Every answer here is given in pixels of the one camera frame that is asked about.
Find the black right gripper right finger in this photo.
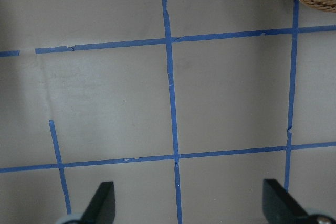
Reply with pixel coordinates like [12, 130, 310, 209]
[262, 179, 315, 224]

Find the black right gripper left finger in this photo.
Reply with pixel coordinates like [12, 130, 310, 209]
[79, 182, 116, 224]

